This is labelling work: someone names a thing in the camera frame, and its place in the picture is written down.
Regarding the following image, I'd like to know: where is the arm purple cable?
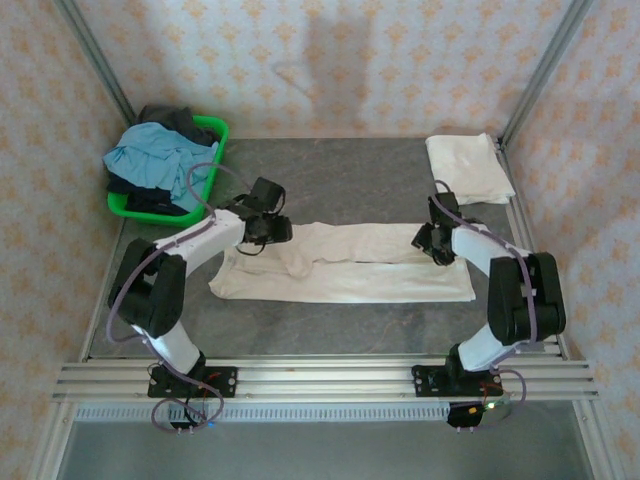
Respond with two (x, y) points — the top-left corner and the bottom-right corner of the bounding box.
(107, 162), (247, 436)
(432, 179), (544, 431)

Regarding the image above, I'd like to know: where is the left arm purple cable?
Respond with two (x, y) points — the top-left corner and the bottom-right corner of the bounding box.
(107, 162), (247, 436)

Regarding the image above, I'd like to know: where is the wide aluminium mounting rail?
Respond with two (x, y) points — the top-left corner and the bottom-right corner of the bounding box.
(52, 355), (600, 403)

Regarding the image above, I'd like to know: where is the white t-shirt with black print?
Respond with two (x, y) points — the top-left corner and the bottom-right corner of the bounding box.
(208, 221), (477, 304)

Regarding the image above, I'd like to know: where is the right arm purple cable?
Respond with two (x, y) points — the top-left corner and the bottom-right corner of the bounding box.
(432, 179), (544, 431)

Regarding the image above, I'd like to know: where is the light blue t-shirt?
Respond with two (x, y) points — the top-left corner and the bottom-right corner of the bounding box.
(102, 123), (221, 211)

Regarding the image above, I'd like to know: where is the short aluminium frame leg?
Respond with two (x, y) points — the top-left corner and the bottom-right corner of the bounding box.
(573, 399), (627, 480)
(27, 399), (76, 480)

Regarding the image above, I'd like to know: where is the slotted grey cable duct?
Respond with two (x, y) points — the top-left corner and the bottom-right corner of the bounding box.
(74, 403), (451, 424)

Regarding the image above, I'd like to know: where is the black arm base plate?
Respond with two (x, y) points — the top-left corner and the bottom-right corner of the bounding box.
(147, 366), (239, 399)
(412, 364), (501, 399)

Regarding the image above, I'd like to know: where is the aluminium table side rail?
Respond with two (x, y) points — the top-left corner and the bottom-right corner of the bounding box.
(492, 137), (571, 361)

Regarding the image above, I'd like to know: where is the green plastic basket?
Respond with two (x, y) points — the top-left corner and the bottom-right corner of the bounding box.
(107, 114), (231, 229)

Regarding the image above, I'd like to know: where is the slanted aluminium frame post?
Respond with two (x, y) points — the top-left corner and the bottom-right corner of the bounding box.
(52, 0), (140, 129)
(498, 0), (597, 149)

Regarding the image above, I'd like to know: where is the black controller board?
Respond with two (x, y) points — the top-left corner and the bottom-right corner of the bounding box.
(168, 399), (216, 435)
(447, 399), (512, 432)

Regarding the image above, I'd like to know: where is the grey metal sheet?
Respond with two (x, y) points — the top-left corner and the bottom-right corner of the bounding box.
(57, 420), (596, 480)

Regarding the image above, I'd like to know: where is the folded white cloth stack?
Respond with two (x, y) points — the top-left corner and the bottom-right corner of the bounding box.
(425, 132), (516, 206)

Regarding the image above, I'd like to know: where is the dark navy t-shirt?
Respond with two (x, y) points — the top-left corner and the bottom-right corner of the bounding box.
(105, 174), (189, 217)

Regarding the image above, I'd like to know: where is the dark grey t-shirt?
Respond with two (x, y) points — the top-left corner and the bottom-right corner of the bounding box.
(137, 104), (221, 146)

